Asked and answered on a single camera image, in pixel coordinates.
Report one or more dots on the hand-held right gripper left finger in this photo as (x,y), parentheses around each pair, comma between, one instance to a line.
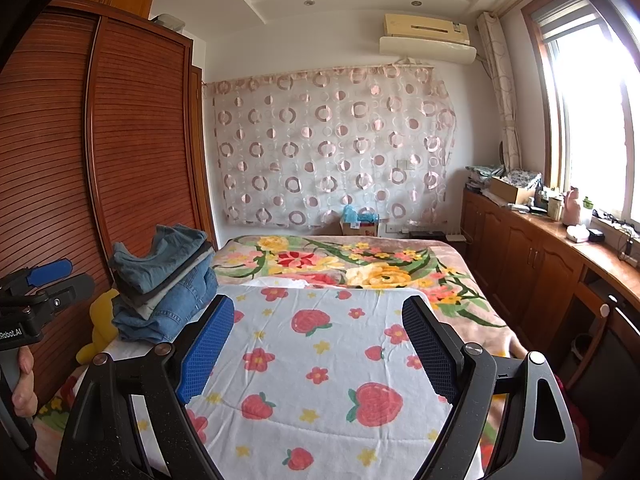
(205,355)

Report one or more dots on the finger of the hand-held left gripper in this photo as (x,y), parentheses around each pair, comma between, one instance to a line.
(72,287)
(50,271)

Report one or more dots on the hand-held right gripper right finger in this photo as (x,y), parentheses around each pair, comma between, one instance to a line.
(430,355)

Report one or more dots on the beige folded pants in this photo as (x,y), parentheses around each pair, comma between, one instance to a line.
(147,307)

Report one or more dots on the dark folded pants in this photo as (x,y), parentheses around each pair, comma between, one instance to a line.
(150,295)

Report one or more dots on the person's left hand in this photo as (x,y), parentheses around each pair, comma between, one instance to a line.
(25,395)

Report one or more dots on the yellow plush toy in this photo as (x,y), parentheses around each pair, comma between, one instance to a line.
(102,320)

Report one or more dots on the blue denim jeans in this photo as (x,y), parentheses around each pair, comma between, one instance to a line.
(175,312)

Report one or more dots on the pink floral blanket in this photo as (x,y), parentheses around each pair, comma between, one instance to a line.
(400,260)

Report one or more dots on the white floral towel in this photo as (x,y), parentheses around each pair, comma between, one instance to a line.
(310,320)

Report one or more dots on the wooden side cabinet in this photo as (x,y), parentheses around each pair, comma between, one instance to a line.
(525,255)

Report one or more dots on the printed cardboard box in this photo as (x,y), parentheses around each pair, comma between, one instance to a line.
(360,229)

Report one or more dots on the red knit cloth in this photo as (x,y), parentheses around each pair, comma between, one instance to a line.
(572,410)

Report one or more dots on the wooden slatted wardrobe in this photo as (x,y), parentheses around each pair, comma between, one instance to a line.
(140,135)

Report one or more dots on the wooden chair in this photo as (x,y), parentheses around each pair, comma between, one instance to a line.
(595,292)

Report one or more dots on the open cardboard box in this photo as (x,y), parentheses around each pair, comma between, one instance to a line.
(510,191)

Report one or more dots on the white tissue pack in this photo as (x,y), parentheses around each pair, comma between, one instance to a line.
(577,233)

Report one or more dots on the white cup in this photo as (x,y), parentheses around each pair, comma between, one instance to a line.
(555,208)

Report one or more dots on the patterned fabric box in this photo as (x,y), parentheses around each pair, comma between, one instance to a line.
(524,179)

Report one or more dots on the small black box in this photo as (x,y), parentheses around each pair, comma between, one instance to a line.
(596,235)

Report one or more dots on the pink figurine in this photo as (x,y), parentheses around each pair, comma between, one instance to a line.
(572,207)

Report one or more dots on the circle-patterned sheer curtain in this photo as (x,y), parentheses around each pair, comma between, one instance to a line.
(330,145)

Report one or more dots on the patterned window curtain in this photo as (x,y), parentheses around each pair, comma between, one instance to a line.
(502,90)

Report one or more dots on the white air deflector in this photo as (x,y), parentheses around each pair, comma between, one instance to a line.
(425,52)

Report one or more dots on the beige air conditioner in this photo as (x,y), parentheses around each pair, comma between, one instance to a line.
(425,25)

